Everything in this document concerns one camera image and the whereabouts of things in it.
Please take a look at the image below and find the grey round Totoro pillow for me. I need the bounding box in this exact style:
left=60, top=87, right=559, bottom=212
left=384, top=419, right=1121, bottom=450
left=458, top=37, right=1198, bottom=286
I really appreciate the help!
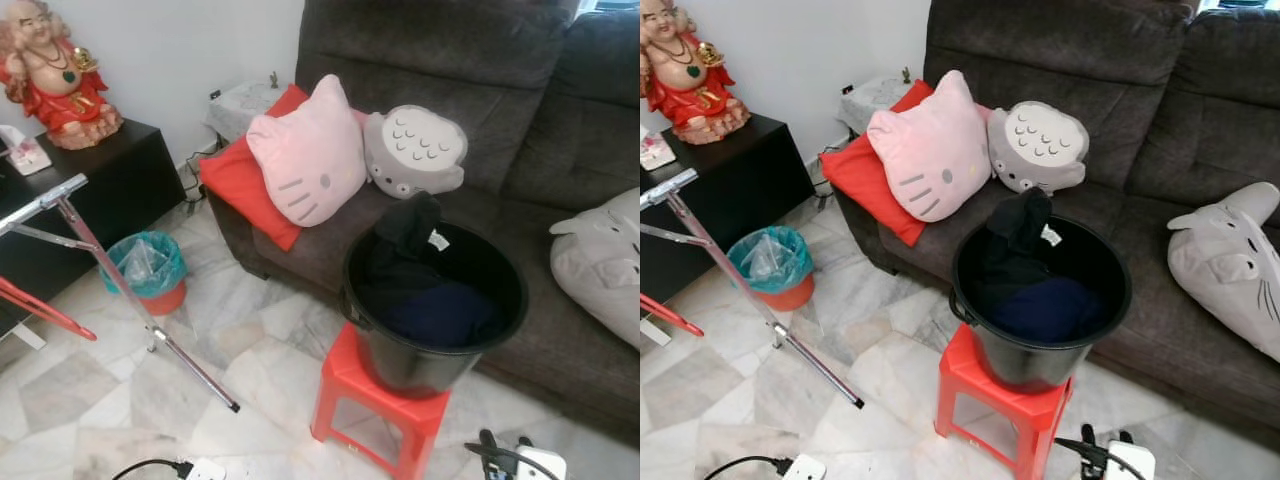
left=987, top=100, right=1091, bottom=194
left=362, top=105, right=469, bottom=199

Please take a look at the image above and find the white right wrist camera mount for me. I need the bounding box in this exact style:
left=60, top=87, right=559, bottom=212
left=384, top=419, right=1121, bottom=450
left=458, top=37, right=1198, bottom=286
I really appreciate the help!
left=515, top=445, right=568, bottom=480
left=1103, top=440, right=1158, bottom=480

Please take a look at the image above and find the black knit garment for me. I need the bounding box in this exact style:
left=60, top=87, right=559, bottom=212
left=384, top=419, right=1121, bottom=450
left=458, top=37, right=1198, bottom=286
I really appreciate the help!
left=358, top=192, right=451, bottom=321
left=965, top=188, right=1063, bottom=316

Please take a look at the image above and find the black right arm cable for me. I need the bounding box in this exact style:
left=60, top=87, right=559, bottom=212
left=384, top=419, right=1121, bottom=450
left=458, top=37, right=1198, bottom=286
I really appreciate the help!
left=463, top=443, right=546, bottom=480
left=1053, top=435, right=1121, bottom=480

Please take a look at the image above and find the red laughing Buddha statue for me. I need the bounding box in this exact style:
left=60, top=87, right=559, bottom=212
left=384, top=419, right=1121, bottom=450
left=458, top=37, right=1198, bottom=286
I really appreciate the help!
left=640, top=0, right=751, bottom=146
left=0, top=0, right=124, bottom=151

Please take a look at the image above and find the red plastic stool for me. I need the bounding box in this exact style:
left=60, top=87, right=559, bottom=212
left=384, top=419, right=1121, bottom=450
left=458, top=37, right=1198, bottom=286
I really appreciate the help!
left=310, top=322, right=453, bottom=480
left=935, top=322, right=1076, bottom=480

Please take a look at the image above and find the orange bin teal bag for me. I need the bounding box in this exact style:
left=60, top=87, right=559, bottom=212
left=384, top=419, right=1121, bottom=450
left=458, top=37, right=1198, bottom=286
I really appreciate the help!
left=727, top=225, right=816, bottom=313
left=100, top=230, right=189, bottom=317

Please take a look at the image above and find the red plastic hanger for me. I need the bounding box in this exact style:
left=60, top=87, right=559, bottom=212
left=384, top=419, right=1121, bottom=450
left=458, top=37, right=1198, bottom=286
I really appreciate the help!
left=0, top=277, right=98, bottom=343
left=640, top=292, right=706, bottom=339

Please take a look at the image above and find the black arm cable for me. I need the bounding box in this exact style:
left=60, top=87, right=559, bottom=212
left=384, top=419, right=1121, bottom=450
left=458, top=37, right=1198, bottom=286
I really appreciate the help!
left=463, top=443, right=546, bottom=480
left=110, top=457, right=196, bottom=480
left=1053, top=435, right=1121, bottom=480
left=703, top=455, right=791, bottom=480

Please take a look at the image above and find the dark brown fabric sofa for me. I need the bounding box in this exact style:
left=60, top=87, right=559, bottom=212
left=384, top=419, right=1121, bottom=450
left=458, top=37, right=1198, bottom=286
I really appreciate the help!
left=205, top=0, right=641, bottom=446
left=830, top=0, right=1280, bottom=451

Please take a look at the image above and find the black plastic bucket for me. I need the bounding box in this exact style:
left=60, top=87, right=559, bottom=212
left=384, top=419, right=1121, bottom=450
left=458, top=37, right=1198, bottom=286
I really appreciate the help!
left=950, top=213, right=1134, bottom=393
left=342, top=218, right=531, bottom=399

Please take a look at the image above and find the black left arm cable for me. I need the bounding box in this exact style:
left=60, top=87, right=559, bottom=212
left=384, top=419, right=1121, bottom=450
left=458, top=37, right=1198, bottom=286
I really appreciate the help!
left=110, top=457, right=196, bottom=480
left=703, top=455, right=791, bottom=480

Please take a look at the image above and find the black TV cabinet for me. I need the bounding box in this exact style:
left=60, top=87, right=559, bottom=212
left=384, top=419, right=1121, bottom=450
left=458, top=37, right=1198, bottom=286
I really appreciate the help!
left=0, top=120, right=186, bottom=336
left=640, top=112, right=816, bottom=331

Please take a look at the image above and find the pink cat face pillow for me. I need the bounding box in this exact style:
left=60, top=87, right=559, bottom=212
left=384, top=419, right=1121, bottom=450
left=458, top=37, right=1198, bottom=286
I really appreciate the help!
left=246, top=74, right=369, bottom=229
left=866, top=70, right=993, bottom=223

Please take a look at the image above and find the navy blue garment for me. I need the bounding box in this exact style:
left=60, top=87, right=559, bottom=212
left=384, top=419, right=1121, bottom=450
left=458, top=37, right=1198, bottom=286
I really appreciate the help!
left=378, top=280, right=501, bottom=349
left=985, top=277, right=1106, bottom=344

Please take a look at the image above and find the red cushion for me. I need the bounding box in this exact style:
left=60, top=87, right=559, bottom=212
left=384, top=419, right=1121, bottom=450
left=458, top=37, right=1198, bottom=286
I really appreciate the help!
left=820, top=80, right=936, bottom=248
left=198, top=84, right=311, bottom=253

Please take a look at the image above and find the white tissue box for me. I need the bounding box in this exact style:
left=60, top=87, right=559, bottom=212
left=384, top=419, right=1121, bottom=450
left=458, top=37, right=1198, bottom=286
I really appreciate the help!
left=0, top=125, right=53, bottom=177
left=640, top=125, right=678, bottom=173

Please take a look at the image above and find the lace covered side table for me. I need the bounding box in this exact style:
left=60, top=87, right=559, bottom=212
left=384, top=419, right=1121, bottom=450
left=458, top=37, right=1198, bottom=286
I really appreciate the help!
left=205, top=78, right=291, bottom=146
left=838, top=72, right=916, bottom=136

